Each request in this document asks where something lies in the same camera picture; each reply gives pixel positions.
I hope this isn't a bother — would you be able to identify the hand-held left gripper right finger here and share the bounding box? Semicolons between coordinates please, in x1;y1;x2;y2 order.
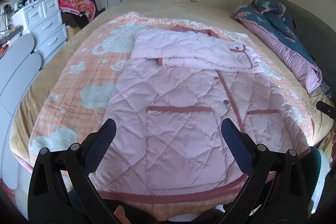
220;118;308;224

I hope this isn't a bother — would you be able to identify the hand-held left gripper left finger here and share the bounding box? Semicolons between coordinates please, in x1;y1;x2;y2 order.
28;118;117;224

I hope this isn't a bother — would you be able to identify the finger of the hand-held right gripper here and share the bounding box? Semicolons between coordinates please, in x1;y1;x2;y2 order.
316;101;336;119

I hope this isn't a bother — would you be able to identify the pink quilted jacket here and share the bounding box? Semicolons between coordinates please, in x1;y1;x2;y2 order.
91;25;311;203

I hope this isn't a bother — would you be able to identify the dark clothes pile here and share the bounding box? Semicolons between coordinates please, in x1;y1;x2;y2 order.
62;11;93;29

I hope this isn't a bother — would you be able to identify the person's left hand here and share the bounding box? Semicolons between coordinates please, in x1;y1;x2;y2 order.
114;207;130;224

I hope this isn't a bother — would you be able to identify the orange plaid blanket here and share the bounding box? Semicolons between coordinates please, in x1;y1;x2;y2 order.
29;11;320;216

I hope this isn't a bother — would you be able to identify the grey headboard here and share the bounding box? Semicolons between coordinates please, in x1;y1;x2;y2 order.
260;0;336;83

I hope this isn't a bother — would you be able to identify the blue floral duvet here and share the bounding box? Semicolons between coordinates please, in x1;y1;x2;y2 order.
231;0;323;96

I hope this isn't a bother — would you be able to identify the white curved furniture panel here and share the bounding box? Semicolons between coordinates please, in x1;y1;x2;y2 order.
0;34;43;186

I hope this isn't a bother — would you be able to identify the white drawer chest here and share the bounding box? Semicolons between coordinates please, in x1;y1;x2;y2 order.
12;0;69;62

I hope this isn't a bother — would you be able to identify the pink printed cloth pile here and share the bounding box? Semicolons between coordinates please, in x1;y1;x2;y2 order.
58;0;96;21

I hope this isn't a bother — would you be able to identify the bed with beige sheet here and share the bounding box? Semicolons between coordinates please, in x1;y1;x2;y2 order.
9;0;334;188

